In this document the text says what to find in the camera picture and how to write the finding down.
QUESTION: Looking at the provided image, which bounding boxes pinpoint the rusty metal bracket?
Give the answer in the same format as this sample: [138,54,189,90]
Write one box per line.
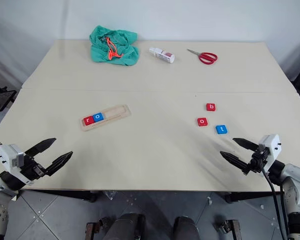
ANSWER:
[214,218,242,240]
[85,216,110,240]

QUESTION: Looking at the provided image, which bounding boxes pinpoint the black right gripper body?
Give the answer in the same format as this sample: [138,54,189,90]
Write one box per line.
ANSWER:
[242,147,269,176]

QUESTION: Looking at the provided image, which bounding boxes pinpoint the red letter tile r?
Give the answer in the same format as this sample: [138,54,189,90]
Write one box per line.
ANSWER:
[82,115,96,127]

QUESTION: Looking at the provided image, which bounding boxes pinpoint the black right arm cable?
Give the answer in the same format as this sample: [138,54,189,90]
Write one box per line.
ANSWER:
[257,152,292,240]

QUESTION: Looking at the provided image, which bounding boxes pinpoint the red handled scissors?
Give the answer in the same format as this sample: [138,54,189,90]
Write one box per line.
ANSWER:
[186,48,218,66]

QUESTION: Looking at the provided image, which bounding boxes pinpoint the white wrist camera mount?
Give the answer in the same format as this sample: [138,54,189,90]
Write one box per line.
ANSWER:
[258,134,282,172]
[0,143,34,186]

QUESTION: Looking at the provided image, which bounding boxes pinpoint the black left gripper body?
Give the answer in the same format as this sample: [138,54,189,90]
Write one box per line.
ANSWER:
[19,153,52,183]

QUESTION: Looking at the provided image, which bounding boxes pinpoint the orange drawstring cord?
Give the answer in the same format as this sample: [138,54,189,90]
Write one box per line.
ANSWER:
[105,36,124,60]

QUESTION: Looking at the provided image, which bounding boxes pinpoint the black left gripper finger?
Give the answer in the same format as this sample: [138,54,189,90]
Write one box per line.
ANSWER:
[46,150,74,177]
[24,137,57,158]

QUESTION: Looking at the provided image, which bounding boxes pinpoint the white spray bottle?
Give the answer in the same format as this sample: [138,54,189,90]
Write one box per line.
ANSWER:
[149,46,176,64]

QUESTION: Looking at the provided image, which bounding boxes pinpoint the green cloth drawstring bag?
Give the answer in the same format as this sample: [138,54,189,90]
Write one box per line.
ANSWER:
[89,24,140,67]

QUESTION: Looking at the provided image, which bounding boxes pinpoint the black table foot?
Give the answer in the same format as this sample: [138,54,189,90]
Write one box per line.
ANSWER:
[31,189,98,203]
[224,191,285,204]

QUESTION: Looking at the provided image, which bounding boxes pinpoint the dark rounded shape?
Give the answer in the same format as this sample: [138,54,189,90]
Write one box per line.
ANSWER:
[109,212,147,240]
[173,215,200,240]

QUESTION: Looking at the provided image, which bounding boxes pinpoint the wooden letter tray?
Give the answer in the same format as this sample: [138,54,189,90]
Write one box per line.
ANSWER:
[79,104,132,133]

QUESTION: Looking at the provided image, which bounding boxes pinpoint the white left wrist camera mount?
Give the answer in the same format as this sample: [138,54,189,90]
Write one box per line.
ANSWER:
[0,143,34,186]

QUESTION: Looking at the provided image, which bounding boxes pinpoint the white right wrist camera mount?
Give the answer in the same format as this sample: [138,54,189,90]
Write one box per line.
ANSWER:
[258,134,282,172]

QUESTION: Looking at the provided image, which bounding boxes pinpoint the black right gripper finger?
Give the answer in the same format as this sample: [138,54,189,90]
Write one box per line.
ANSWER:
[232,137,260,152]
[219,150,250,173]

